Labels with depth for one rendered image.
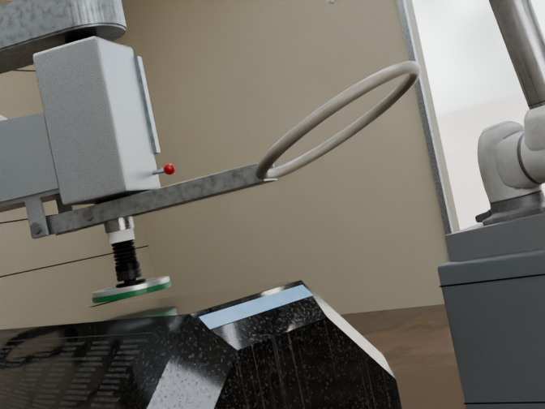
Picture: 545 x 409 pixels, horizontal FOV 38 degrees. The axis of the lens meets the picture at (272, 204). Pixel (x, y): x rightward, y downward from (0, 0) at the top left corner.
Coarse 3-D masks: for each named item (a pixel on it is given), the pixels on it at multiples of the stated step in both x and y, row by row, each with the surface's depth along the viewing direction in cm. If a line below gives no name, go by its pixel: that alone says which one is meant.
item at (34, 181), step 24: (0, 120) 229; (24, 120) 212; (0, 144) 215; (24, 144) 212; (48, 144) 210; (0, 168) 215; (24, 168) 213; (48, 168) 211; (0, 192) 215; (24, 192) 213; (48, 192) 212
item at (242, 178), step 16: (208, 176) 202; (224, 176) 201; (240, 176) 199; (256, 176) 198; (144, 192) 207; (160, 192) 206; (176, 192) 205; (192, 192) 203; (208, 192) 202; (224, 192) 210; (96, 208) 211; (112, 208) 210; (128, 208) 209; (144, 208) 207; (160, 208) 213; (32, 224) 213; (48, 224) 216; (64, 224) 214; (80, 224) 213; (96, 224) 224
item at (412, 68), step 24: (384, 72) 177; (408, 72) 184; (336, 96) 175; (360, 96) 175; (312, 120) 175; (360, 120) 218; (288, 144) 179; (336, 144) 219; (264, 168) 188; (288, 168) 212
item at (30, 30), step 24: (24, 0) 209; (48, 0) 207; (72, 0) 206; (96, 0) 208; (120, 0) 216; (0, 24) 212; (24, 24) 210; (48, 24) 208; (72, 24) 206; (96, 24) 207; (120, 24) 213; (0, 48) 212; (24, 48) 215; (48, 48) 220; (0, 72) 236
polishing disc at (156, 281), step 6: (168, 276) 219; (144, 282) 210; (150, 282) 208; (156, 282) 209; (162, 282) 211; (108, 288) 220; (114, 288) 212; (120, 288) 206; (126, 288) 206; (132, 288) 206; (138, 288) 206; (96, 294) 210; (102, 294) 208; (108, 294) 207; (114, 294) 206
